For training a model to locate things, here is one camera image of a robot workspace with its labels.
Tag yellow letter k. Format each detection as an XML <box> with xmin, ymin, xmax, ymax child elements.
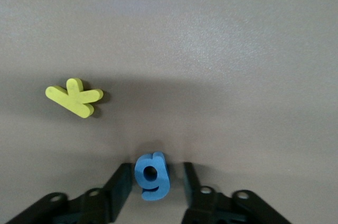
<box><xmin>44</xmin><ymin>77</ymin><xmax>104</xmax><ymax>119</ymax></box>

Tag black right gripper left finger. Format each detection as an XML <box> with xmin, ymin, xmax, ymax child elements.
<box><xmin>5</xmin><ymin>163</ymin><xmax>133</xmax><ymax>224</ymax></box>

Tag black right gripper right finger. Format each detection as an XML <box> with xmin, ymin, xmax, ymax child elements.
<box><xmin>182</xmin><ymin>162</ymin><xmax>294</xmax><ymax>224</ymax></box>

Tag table cover sheet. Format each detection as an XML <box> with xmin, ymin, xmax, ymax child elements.
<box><xmin>0</xmin><ymin>0</ymin><xmax>338</xmax><ymax>224</ymax></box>

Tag blue letter g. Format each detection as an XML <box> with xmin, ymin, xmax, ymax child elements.
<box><xmin>134</xmin><ymin>151</ymin><xmax>171</xmax><ymax>201</ymax></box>

